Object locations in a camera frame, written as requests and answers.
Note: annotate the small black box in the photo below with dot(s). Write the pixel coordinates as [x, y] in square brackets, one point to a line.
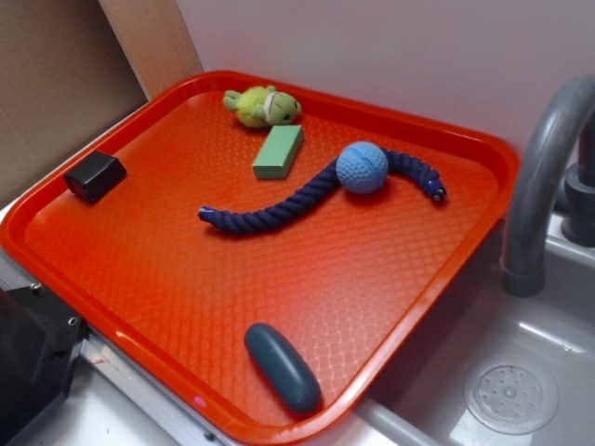
[96, 175]

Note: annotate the orange plastic tray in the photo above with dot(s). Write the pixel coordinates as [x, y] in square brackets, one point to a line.
[346, 284]

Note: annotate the light blue textured ball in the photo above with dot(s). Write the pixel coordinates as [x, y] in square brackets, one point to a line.
[362, 168]

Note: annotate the round sink drain strainer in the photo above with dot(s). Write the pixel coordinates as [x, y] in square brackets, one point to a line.
[511, 395]

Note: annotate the dark teal oval capsule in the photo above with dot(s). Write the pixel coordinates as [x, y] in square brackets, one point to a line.
[286, 372]

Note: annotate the grey sink basin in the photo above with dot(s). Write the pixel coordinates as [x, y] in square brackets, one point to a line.
[418, 399]

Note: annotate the grey curved faucet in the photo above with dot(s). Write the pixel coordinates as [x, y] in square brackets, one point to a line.
[552, 149]

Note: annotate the brown cardboard panel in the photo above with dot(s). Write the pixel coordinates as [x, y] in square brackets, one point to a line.
[72, 69]

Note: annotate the green plush turtle toy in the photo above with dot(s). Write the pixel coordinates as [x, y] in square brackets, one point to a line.
[262, 106]

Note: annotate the dark grey faucet handle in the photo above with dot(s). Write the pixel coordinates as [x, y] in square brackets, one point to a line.
[578, 225]

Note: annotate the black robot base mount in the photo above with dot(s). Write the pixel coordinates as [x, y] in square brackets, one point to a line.
[41, 339]

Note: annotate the green rectangular block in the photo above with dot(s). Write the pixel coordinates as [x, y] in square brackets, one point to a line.
[278, 152]

